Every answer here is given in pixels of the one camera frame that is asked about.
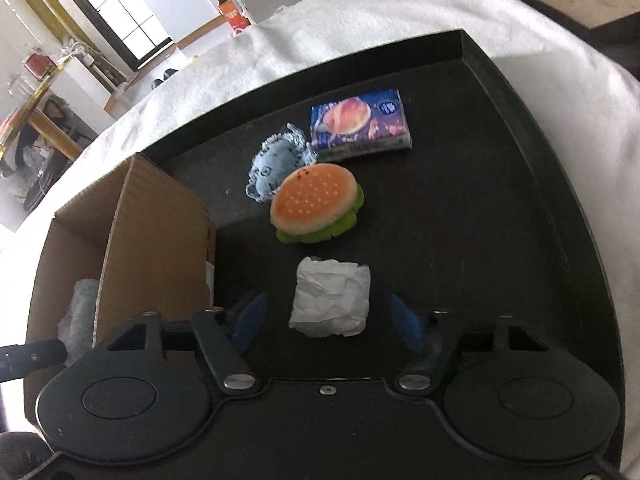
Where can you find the orange carton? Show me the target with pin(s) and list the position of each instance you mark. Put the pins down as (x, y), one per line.
(234, 14)

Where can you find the brown cardboard box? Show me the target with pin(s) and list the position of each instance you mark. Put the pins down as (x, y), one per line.
(150, 240)

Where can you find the red jar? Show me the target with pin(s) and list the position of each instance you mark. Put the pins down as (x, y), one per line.
(37, 64)

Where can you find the black slipper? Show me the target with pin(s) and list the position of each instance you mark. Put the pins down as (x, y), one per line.
(170, 73)
(158, 83)

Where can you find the black plastic tray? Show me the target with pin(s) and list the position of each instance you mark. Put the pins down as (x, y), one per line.
(450, 210)

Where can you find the clear glass jar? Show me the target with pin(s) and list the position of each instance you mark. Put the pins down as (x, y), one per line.
(17, 84)

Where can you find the white paper wad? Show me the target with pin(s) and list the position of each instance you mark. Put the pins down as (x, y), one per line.
(330, 295)

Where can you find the pale fuzzy plush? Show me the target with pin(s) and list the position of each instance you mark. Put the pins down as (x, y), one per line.
(80, 310)

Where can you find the white blanket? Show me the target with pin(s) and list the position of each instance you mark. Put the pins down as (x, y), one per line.
(350, 20)

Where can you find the hamburger plush toy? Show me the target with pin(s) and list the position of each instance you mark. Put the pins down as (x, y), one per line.
(312, 197)

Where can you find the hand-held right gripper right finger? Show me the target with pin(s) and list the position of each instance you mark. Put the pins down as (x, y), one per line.
(407, 324)

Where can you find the dark framed glass door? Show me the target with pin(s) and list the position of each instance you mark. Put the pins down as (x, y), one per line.
(115, 10)

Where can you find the white kitchen cabinet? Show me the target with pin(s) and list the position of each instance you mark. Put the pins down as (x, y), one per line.
(175, 5)

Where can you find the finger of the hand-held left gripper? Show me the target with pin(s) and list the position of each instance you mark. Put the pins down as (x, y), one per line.
(30, 362)

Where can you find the wooden rack with gold trim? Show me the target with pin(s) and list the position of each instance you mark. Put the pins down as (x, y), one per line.
(35, 110)

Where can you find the blue crocheted plush toy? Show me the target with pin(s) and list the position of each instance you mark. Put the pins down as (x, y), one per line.
(272, 165)

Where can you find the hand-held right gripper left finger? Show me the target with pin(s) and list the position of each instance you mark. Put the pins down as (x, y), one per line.
(250, 321)

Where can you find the blue tissue pack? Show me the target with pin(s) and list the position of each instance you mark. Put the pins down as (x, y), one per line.
(360, 120)

